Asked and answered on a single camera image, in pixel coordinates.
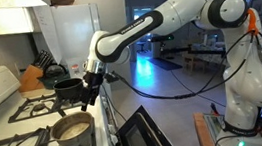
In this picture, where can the dark kettle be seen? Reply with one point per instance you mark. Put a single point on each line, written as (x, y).
(54, 74)

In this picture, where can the white paper sheet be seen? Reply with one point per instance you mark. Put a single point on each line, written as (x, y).
(49, 32)

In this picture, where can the wooden chair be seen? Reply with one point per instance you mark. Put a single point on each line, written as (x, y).
(190, 62)

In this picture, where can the black camera on boom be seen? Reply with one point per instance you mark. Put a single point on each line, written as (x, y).
(162, 38)

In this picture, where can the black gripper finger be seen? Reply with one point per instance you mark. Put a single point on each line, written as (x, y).
(95, 96)
(85, 100)

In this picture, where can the brown pot with contents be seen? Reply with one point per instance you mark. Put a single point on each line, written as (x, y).
(74, 128)

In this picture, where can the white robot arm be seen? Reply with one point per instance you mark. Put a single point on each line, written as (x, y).
(253, 84)

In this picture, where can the small jar red label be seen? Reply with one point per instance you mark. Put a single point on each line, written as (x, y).
(76, 69)

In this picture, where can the wooden knife block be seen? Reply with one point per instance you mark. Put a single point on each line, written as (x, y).
(31, 80)

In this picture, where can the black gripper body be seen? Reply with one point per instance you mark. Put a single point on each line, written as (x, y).
(94, 80)

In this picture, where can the black saucepan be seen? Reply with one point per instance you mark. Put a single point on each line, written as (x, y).
(68, 89)

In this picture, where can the white refrigerator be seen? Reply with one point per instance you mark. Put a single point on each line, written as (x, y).
(75, 29)

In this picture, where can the dark blue floor mat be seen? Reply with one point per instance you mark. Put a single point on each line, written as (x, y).
(166, 63)

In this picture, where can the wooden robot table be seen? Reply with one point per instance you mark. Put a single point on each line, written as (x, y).
(203, 138)

